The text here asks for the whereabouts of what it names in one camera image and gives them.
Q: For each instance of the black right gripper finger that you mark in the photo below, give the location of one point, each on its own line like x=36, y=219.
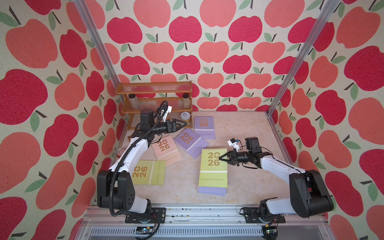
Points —
x=228, y=161
x=227, y=155

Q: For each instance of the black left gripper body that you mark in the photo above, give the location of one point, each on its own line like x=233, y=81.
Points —
x=163, y=128

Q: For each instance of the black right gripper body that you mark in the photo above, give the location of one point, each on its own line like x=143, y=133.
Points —
x=240, y=157

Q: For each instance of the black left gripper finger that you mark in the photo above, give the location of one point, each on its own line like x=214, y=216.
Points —
x=180, y=124
x=179, y=121

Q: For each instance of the green calendar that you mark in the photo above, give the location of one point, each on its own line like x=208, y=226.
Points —
x=149, y=173
x=213, y=172

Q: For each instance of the pink calendar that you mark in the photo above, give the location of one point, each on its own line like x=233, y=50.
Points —
x=166, y=150

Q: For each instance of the purple calendar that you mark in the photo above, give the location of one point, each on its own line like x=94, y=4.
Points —
x=204, y=126
x=191, y=142
x=217, y=191

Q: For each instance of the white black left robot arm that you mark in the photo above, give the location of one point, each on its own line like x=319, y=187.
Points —
x=115, y=187

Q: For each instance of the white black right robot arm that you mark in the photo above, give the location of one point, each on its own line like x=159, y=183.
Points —
x=309, y=195

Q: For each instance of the orange wooden shelf rack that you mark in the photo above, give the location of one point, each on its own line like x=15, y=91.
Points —
x=151, y=95

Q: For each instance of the glass jar right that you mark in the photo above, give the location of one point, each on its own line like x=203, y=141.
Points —
x=186, y=101

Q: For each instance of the glass jar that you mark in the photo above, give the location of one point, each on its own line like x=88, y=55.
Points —
x=134, y=101
x=186, y=101

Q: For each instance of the glass jar left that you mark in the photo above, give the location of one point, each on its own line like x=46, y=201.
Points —
x=134, y=101

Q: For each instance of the red cola can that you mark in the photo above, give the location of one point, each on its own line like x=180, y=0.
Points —
x=120, y=152

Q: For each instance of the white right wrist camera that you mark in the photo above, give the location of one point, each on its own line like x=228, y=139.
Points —
x=233, y=143

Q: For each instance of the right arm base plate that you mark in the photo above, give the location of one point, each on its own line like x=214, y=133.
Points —
x=261, y=216

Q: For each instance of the aluminium frame rail front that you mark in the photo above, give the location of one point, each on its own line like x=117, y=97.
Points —
x=201, y=222

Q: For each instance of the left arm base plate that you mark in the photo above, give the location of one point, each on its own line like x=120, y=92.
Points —
x=155, y=216

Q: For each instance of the aluminium post left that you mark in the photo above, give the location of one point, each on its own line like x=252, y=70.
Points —
x=90, y=24

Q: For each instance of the aluminium post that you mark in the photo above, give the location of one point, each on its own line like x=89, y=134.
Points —
x=319, y=24
x=90, y=24

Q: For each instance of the aluminium post right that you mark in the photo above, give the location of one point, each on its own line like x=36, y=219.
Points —
x=319, y=24

